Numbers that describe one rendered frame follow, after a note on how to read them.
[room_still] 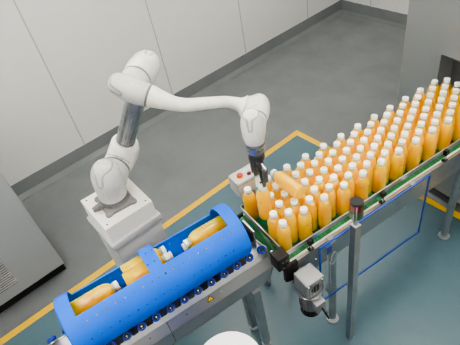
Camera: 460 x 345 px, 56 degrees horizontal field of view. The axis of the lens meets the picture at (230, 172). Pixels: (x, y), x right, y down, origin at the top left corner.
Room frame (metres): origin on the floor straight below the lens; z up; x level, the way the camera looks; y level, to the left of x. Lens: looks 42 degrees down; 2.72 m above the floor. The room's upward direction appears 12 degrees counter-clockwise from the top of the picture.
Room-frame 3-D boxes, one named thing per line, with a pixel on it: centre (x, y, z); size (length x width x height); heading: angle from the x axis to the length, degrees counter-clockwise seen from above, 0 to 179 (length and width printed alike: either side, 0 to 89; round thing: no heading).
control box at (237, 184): (1.80, -0.10, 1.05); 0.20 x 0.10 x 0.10; 114
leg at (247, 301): (1.49, 0.06, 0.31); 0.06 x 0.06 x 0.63; 24
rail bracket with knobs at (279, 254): (1.29, -0.15, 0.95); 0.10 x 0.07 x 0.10; 24
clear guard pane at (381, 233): (1.46, -0.71, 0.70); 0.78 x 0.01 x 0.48; 114
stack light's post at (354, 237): (1.28, -0.52, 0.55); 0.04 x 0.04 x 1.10; 24
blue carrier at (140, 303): (1.25, 0.43, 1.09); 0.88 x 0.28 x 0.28; 114
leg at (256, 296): (1.36, 0.01, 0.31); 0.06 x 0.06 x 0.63; 24
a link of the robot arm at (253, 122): (1.53, -0.14, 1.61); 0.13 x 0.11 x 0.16; 161
